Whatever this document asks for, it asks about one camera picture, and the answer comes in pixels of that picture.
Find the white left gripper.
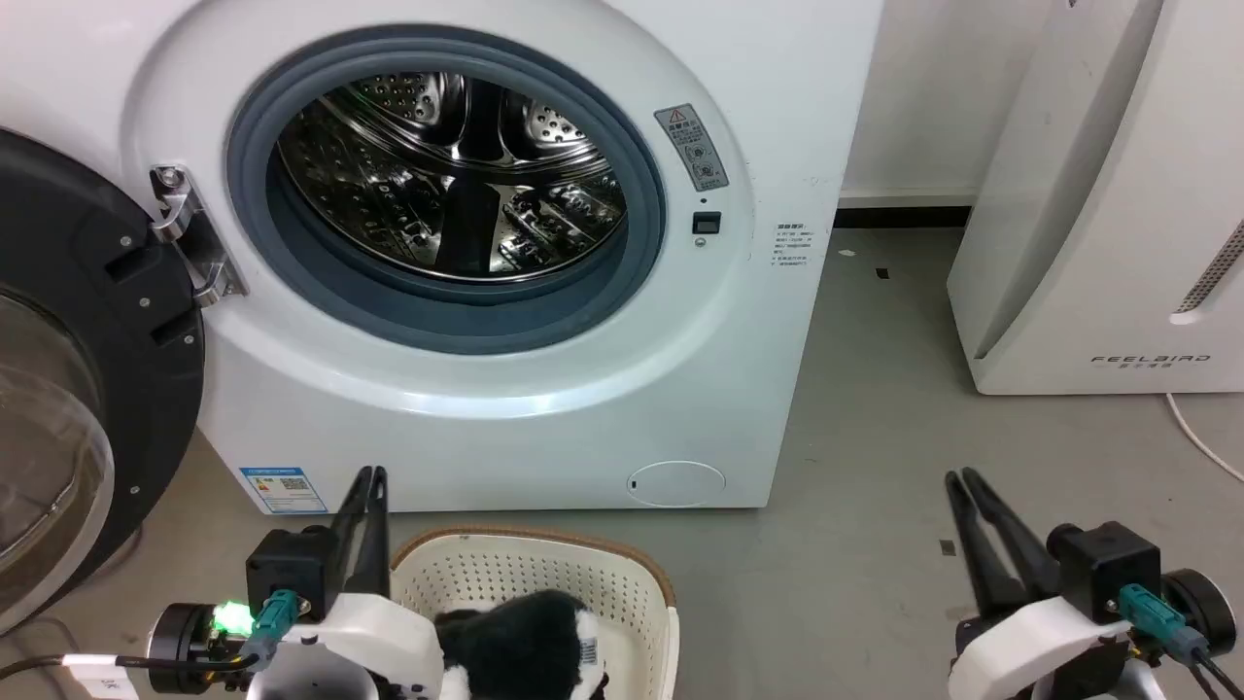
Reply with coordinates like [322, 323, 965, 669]
[246, 466, 446, 700]

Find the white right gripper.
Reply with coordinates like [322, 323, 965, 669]
[945, 468, 1136, 700]

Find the black and white plush toy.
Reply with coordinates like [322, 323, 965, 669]
[433, 589, 610, 700]

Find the black round washer door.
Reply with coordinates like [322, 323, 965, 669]
[0, 128, 207, 635]

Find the metal washing machine door hinge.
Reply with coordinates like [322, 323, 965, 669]
[149, 164, 248, 309]

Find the stainless steel washing machine drum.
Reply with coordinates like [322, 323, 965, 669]
[276, 72, 629, 285]

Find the blue energy label sticker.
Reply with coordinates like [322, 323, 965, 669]
[239, 468, 329, 515]

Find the cream perforated laundry basket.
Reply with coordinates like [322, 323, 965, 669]
[390, 526, 679, 700]

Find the white front-load washing machine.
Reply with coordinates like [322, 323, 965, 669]
[0, 0, 885, 514]

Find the round drain filter cover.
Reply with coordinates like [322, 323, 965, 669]
[627, 461, 727, 508]

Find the white Feelbird air purifier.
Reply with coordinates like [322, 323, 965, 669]
[948, 0, 1244, 397]

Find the small printed text label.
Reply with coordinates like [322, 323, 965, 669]
[774, 223, 813, 268]

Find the grey rubber door gasket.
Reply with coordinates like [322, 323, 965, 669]
[225, 25, 668, 356]

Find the grey warning sticker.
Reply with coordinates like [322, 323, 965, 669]
[654, 103, 730, 193]

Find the teal plug left camera cable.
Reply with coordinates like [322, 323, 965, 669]
[237, 589, 300, 672]

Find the teal plug camera cable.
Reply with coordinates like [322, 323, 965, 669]
[237, 589, 300, 672]
[1118, 583, 1244, 700]

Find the teal plug right camera cable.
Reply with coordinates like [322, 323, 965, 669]
[1118, 583, 1244, 700]

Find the white power cable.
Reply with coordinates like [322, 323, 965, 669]
[1165, 393, 1244, 484]

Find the black cable with white tag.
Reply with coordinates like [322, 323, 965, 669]
[0, 652, 261, 699]

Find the black wall baseboard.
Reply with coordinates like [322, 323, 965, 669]
[834, 205, 975, 230]

